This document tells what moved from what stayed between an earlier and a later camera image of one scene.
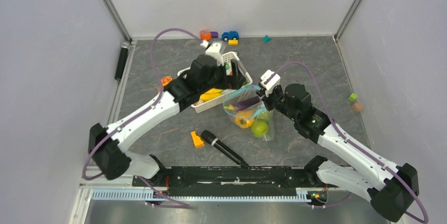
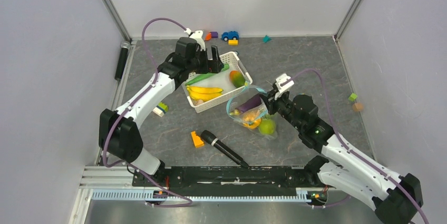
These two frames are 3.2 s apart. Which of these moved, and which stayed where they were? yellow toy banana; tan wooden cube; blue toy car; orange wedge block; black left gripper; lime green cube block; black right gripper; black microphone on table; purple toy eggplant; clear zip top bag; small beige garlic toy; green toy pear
Moved: green toy pear; purple toy eggplant; black left gripper; clear zip top bag
Stayed: blue toy car; orange wedge block; yellow toy banana; black right gripper; small beige garlic toy; black microphone on table; tan wooden cube; lime green cube block
